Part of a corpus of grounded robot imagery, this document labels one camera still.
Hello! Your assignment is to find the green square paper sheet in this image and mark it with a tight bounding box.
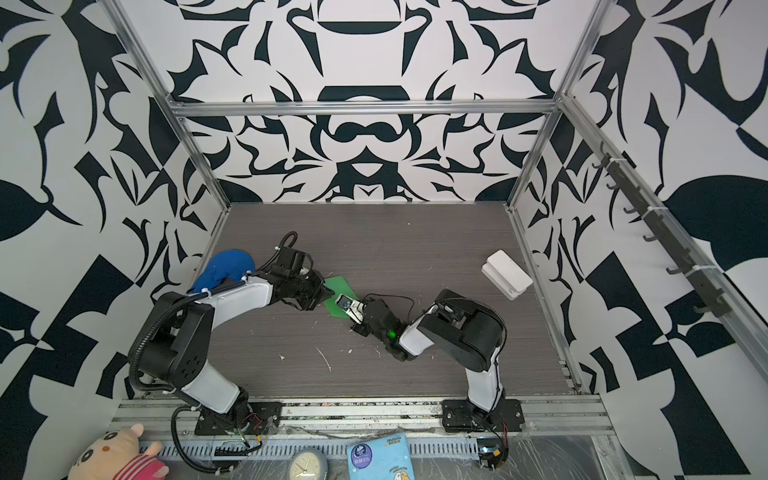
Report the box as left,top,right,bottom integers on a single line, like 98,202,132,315
324,276,358,319

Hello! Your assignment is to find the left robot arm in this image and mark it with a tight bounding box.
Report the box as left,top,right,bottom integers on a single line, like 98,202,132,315
128,246,333,427

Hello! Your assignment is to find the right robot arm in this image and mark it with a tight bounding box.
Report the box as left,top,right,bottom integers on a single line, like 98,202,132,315
336,289,507,414

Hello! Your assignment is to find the blue cloth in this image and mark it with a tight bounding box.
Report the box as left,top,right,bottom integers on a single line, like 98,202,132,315
188,249,255,294

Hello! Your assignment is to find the white box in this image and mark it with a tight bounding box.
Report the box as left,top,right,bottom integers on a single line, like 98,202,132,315
481,250,533,301

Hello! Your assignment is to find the blue booklet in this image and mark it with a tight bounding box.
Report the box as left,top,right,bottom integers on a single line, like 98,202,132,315
347,433,415,480

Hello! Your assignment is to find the round clock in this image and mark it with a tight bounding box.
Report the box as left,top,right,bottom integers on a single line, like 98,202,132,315
287,448,328,480

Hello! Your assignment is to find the small electronics board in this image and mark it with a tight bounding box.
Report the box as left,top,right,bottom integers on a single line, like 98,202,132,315
477,437,509,470

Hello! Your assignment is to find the plush toy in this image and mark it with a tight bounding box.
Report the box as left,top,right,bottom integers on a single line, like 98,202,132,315
68,423,169,480

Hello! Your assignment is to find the white cable duct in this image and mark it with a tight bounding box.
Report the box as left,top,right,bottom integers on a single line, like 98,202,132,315
181,435,479,462

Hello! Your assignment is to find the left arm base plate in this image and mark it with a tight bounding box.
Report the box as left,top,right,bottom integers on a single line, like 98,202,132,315
195,401,284,436

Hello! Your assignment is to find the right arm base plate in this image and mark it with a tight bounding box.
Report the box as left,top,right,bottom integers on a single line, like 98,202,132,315
441,398,525,434

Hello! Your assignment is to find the black corrugated cable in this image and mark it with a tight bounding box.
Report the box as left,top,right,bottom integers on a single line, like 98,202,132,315
128,230,299,475

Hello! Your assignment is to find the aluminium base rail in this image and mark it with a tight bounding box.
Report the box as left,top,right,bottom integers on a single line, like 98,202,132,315
109,393,616,438

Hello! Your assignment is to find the black hook rail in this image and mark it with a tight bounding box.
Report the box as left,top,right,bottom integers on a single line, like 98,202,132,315
593,141,733,318

